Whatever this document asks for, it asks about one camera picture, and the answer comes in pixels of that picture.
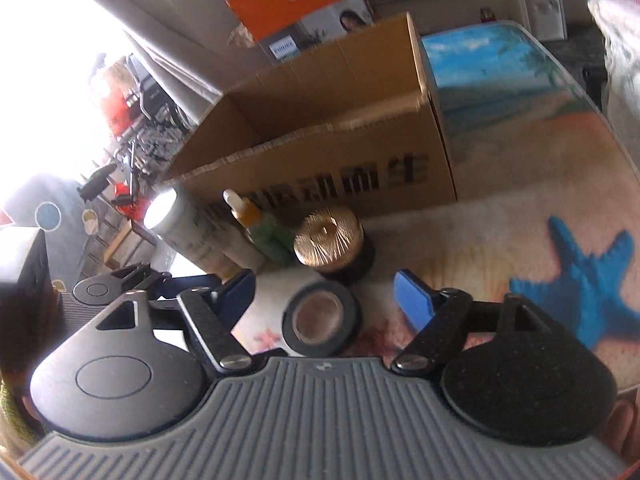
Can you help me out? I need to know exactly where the black jar with gold lid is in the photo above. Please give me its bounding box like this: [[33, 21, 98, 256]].
[[292, 207, 376, 286]]

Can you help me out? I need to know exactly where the crumpled red bag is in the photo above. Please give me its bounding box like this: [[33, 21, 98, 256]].
[[111, 182, 151, 216]]

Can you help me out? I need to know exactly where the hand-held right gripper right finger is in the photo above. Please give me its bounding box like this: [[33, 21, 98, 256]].
[[392, 270, 557, 376]]

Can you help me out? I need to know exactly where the white bedding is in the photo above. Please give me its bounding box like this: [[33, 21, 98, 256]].
[[587, 0, 640, 126]]

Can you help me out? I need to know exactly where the black padded rest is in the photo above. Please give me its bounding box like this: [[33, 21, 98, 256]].
[[77, 162, 118, 198]]

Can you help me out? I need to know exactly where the folded wheelchair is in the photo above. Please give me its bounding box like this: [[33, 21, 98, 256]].
[[100, 55, 196, 181]]

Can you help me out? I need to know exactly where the brown cardboard box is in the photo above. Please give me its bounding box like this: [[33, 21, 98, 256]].
[[162, 12, 458, 211]]

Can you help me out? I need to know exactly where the grey dotted floor mat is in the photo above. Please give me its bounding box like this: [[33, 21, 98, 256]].
[[0, 175, 108, 281]]

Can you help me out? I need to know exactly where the small wooden stool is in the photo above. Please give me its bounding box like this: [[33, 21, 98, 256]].
[[102, 220, 156, 266]]

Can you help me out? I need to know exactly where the orange hanging bag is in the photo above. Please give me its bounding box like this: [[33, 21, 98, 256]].
[[97, 70, 133, 136]]

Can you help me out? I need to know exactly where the beige curtain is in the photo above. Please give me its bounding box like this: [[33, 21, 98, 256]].
[[42, 0, 261, 106]]

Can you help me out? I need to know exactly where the white pill bottle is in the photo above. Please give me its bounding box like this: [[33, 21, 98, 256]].
[[144, 187, 236, 281]]

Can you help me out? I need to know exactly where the green dropper bottle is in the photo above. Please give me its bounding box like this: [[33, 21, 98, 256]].
[[222, 188, 296, 267]]

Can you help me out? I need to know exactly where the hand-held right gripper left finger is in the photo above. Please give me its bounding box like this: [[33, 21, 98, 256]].
[[95, 267, 257, 377]]

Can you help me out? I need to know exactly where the white water dispenser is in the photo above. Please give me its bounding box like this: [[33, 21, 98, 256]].
[[502, 0, 568, 43]]

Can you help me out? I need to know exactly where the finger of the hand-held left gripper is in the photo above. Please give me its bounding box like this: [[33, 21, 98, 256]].
[[107, 261, 221, 306]]

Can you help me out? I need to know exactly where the black tape roll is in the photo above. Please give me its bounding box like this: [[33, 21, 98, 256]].
[[281, 282, 362, 357]]

